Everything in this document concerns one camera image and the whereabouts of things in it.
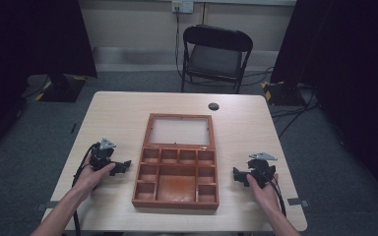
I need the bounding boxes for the person's left hand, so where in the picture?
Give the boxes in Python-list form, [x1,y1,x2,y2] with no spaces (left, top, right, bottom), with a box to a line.
[72,162,117,200]

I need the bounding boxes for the black curtain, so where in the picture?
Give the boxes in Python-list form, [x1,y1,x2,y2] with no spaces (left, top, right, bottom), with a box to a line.
[270,0,378,208]
[0,0,98,165]

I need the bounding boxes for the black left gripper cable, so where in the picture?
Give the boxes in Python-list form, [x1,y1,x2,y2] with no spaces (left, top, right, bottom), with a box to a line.
[71,143,100,236]

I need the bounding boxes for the black folding chair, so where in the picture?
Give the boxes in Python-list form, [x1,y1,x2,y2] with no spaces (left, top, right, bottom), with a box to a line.
[180,24,255,95]

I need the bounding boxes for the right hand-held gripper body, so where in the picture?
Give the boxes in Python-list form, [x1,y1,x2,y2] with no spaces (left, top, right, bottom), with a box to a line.
[246,151,279,190]

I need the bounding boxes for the black floor cables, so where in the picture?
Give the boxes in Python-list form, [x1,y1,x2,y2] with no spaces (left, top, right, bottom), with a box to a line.
[270,86,321,140]

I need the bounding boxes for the person's right hand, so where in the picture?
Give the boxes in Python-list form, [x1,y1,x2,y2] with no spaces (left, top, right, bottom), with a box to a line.
[245,173,281,215]

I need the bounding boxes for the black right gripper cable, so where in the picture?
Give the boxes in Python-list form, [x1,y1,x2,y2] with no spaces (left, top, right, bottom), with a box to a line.
[257,166,287,218]

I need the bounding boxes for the grey tape strip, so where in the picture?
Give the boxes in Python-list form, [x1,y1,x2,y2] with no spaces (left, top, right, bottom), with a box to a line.
[286,197,311,208]
[34,200,60,212]

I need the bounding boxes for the wooden compartment box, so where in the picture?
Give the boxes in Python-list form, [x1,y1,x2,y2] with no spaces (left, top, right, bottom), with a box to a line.
[131,112,221,210]

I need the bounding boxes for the white wall socket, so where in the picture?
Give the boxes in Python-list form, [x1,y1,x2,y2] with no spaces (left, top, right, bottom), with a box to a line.
[171,0,195,15]

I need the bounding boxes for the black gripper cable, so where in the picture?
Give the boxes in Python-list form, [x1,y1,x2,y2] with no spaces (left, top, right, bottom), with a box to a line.
[257,166,287,218]
[71,143,100,236]

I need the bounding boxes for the black stand base striped tape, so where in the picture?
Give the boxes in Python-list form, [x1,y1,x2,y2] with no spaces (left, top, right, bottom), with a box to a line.
[261,80,307,107]

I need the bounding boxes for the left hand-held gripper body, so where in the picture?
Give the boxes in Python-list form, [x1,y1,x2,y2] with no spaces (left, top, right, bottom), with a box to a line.
[89,138,117,172]

